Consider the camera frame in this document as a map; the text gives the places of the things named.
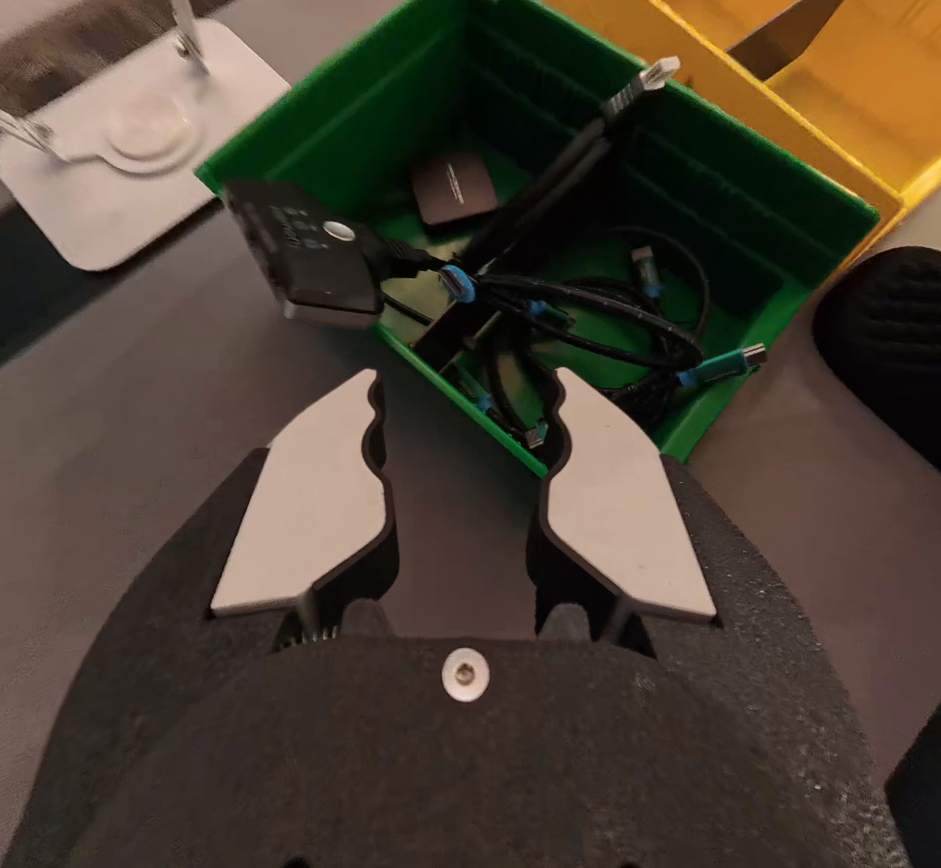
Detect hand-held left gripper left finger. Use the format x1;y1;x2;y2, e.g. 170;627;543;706
211;369;401;619

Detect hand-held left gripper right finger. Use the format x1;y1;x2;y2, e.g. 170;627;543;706
530;366;720;624

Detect thin braided cable green plugs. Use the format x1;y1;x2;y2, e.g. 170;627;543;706
456;229;710;455

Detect silver port hub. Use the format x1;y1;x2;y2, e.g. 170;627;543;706
223;176;389;330

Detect green plastic bin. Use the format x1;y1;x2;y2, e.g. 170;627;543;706
196;0;882;480

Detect black square adapter hub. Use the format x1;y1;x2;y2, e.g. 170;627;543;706
408;151;504;231

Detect yellow plastic bin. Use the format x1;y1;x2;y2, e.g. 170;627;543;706
543;0;941;246

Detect black round object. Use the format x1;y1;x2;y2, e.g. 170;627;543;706
812;245;941;469

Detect white stand base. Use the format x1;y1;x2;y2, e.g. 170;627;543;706
0;0;294;275

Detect dark bin divider panel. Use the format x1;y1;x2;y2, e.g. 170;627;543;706
727;0;899;84

